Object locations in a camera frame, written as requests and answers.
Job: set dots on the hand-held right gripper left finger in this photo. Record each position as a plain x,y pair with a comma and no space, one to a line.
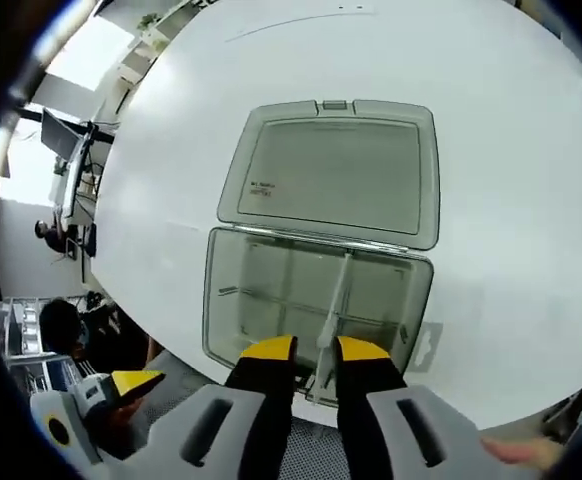
266,400

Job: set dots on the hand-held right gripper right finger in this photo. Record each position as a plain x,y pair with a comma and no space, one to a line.
366,400

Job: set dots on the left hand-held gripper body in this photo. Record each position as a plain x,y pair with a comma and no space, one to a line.
46,410

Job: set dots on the clear plastic guide fixture box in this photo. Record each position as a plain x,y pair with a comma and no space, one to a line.
331,165

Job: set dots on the person's left hand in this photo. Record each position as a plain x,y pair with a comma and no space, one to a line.
123,430

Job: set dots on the grey mesh chair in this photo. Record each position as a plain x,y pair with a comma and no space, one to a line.
316,450

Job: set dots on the white storage rack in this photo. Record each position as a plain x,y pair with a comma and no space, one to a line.
21,325

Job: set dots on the black-framed desk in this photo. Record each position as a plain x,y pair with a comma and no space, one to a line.
83,175

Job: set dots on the large black monitor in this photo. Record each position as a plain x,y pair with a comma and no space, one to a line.
61,135

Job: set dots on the white shelf cabinet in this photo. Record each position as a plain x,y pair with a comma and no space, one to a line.
136,70

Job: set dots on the potted plant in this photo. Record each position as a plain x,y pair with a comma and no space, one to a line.
151,25

